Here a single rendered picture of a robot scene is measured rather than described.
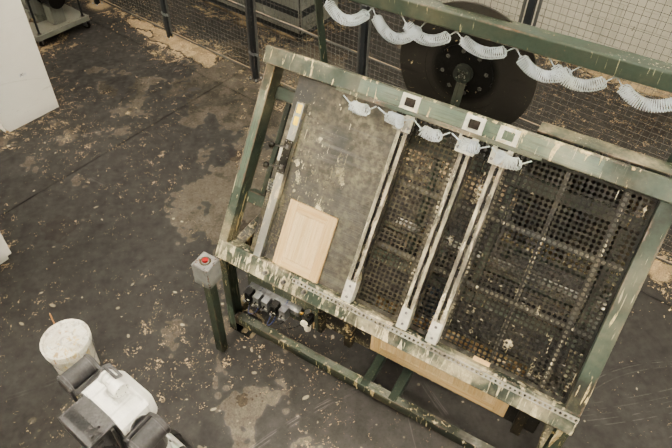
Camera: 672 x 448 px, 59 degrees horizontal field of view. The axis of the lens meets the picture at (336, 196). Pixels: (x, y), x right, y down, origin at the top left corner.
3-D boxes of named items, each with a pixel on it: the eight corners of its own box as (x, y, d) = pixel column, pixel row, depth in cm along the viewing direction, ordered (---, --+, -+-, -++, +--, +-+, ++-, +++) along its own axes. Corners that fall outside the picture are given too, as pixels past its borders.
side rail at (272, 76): (229, 235, 372) (218, 238, 362) (276, 64, 345) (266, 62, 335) (236, 239, 370) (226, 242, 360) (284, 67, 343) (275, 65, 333)
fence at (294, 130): (256, 253, 358) (252, 254, 354) (300, 101, 335) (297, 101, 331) (263, 256, 356) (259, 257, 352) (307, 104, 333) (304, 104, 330)
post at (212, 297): (216, 348, 409) (201, 281, 357) (221, 342, 413) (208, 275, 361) (223, 352, 407) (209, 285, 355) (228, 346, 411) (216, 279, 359)
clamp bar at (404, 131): (342, 294, 337) (324, 305, 315) (409, 92, 308) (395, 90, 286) (357, 301, 333) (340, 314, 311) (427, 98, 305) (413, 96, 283)
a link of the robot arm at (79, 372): (79, 400, 250) (71, 384, 241) (66, 388, 254) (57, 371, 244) (102, 380, 257) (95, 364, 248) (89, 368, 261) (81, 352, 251)
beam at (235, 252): (223, 252, 375) (213, 255, 365) (228, 235, 372) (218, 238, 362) (572, 426, 298) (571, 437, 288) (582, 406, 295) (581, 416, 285)
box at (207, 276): (194, 282, 357) (190, 263, 344) (207, 269, 364) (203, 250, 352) (210, 291, 352) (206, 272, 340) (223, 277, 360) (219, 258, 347)
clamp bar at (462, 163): (396, 320, 325) (381, 334, 303) (471, 113, 296) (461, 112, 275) (412, 328, 321) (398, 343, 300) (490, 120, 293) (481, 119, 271)
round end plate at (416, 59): (390, 111, 369) (404, -12, 314) (394, 106, 373) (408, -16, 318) (514, 155, 341) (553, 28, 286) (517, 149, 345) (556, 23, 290)
